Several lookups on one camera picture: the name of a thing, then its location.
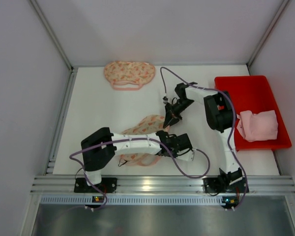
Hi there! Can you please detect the pink cloth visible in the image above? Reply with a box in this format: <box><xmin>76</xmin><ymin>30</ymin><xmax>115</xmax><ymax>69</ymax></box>
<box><xmin>236</xmin><ymin>110</ymin><xmax>278</xmax><ymax>142</ymax></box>

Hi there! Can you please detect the slotted grey cable duct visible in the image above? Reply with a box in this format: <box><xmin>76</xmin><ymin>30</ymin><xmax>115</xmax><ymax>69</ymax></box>
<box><xmin>40</xmin><ymin>195</ymin><xmax>237</xmax><ymax>206</ymax></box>

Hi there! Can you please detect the aluminium mounting rail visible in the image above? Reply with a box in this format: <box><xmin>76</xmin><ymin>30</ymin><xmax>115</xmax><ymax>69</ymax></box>
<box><xmin>30</xmin><ymin>175</ymin><xmax>295</xmax><ymax>196</ymax></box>

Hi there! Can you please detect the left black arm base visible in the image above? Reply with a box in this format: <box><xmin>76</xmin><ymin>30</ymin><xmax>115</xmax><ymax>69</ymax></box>
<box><xmin>73</xmin><ymin>177</ymin><xmax>117</xmax><ymax>194</ymax></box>

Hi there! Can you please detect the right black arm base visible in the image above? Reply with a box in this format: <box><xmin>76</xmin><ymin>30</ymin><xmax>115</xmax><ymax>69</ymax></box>
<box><xmin>203</xmin><ymin>168</ymin><xmax>249</xmax><ymax>196</ymax></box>

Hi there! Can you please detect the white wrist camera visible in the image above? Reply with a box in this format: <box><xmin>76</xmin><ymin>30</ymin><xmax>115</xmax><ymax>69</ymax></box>
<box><xmin>176</xmin><ymin>148</ymin><xmax>195</xmax><ymax>162</ymax></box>
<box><xmin>162</xmin><ymin>93</ymin><xmax>169</xmax><ymax>104</ymax></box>

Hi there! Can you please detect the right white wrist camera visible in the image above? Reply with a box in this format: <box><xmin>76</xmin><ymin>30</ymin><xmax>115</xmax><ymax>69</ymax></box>
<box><xmin>162</xmin><ymin>93</ymin><xmax>169</xmax><ymax>104</ymax></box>

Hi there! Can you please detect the floral mesh laundry bag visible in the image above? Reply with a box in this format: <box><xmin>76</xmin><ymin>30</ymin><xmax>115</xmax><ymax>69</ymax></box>
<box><xmin>118</xmin><ymin>115</ymin><xmax>170</xmax><ymax>167</ymax></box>

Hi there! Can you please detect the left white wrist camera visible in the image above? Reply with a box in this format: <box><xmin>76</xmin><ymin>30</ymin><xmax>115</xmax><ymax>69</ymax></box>
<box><xmin>176</xmin><ymin>148</ymin><xmax>195</xmax><ymax>162</ymax></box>

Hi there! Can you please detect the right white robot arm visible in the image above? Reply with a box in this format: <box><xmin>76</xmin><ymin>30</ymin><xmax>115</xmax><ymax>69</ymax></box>
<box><xmin>163</xmin><ymin>83</ymin><xmax>243</xmax><ymax>186</ymax></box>

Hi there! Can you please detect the red plastic tray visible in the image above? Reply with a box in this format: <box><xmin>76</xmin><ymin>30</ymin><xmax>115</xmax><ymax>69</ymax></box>
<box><xmin>214</xmin><ymin>75</ymin><xmax>292</xmax><ymax>150</ymax></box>

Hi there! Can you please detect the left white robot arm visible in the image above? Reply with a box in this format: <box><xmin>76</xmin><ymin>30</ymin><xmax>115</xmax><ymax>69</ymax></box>
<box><xmin>81</xmin><ymin>127</ymin><xmax>194</xmax><ymax>185</ymax></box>

